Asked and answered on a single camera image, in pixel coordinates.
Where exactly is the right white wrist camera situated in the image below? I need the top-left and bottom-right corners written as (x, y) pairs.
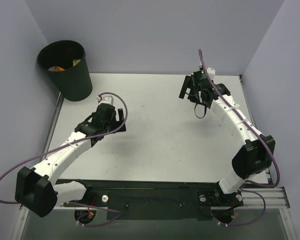
top-left (204, 67), bottom-right (216, 79)

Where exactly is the black strap loop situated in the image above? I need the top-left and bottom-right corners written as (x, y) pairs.
top-left (193, 102), bottom-right (207, 119)

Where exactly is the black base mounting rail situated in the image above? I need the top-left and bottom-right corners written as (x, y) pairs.
top-left (52, 178), bottom-right (245, 222)

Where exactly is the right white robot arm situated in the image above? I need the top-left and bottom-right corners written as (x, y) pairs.
top-left (179, 69), bottom-right (275, 205)

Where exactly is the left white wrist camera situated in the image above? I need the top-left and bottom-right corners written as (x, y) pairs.
top-left (97, 95), bottom-right (114, 106)

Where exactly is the black plastic trash bin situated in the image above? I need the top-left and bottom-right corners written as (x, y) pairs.
top-left (37, 40), bottom-right (93, 102)

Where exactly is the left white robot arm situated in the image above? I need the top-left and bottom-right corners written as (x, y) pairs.
top-left (15, 102), bottom-right (128, 217)

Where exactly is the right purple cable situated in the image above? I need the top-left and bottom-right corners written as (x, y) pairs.
top-left (198, 48), bottom-right (281, 227)

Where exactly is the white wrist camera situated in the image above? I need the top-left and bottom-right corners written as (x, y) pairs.
top-left (204, 67), bottom-right (216, 79)
top-left (97, 95), bottom-right (114, 106)

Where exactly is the orange label clear bottle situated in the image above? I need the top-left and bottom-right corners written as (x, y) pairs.
top-left (48, 66), bottom-right (65, 72)

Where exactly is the yellow bottle with blue cap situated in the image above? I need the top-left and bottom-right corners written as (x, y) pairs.
top-left (72, 59), bottom-right (81, 67)

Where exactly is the aluminium frame rail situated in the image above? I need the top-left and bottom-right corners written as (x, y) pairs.
top-left (241, 187), bottom-right (290, 209)

